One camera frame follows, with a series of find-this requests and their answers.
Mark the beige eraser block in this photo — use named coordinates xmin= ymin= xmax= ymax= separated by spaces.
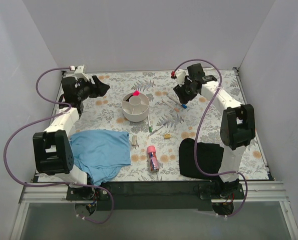
xmin=131 ymin=135 xmax=137 ymax=146

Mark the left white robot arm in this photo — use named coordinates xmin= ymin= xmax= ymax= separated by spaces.
xmin=33 ymin=73 xmax=110 ymax=200

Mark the floral patterned table mat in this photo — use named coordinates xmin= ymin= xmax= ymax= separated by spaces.
xmin=37 ymin=70 xmax=269 ymax=183

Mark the white marker orange cap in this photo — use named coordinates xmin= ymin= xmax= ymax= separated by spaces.
xmin=162 ymin=100 xmax=179 ymax=113

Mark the light blue cloth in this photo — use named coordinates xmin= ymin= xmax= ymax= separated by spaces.
xmin=69 ymin=129 xmax=131 ymax=186

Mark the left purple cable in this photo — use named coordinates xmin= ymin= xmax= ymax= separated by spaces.
xmin=4 ymin=65 xmax=114 ymax=224

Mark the black cloth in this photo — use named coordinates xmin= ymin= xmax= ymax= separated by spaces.
xmin=179 ymin=138 xmax=224 ymax=181

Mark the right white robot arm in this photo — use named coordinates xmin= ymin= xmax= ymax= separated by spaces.
xmin=171 ymin=63 xmax=255 ymax=199

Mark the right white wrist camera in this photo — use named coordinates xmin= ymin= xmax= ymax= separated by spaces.
xmin=171 ymin=69 xmax=186 ymax=87

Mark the aluminium frame rail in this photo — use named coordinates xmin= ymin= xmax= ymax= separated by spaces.
xmin=20 ymin=181 xmax=289 ymax=203

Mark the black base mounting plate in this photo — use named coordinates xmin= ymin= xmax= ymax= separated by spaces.
xmin=66 ymin=181 xmax=245 ymax=212

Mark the pink capped glue tube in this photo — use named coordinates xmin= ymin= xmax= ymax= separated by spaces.
xmin=147 ymin=145 xmax=159 ymax=173

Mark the white marker blue cap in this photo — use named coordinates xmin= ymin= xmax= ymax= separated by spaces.
xmin=166 ymin=94 xmax=187 ymax=109

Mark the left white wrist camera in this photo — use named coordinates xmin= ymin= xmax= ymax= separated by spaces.
xmin=69 ymin=64 xmax=89 ymax=82

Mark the white round divided organizer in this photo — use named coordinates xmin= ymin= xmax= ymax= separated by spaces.
xmin=121 ymin=93 xmax=150 ymax=123

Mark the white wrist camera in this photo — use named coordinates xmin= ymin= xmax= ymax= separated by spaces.
xmin=171 ymin=69 xmax=186 ymax=87
xmin=69 ymin=64 xmax=89 ymax=82

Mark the pink black highlighter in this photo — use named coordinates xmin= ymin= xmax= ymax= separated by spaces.
xmin=132 ymin=90 xmax=140 ymax=96

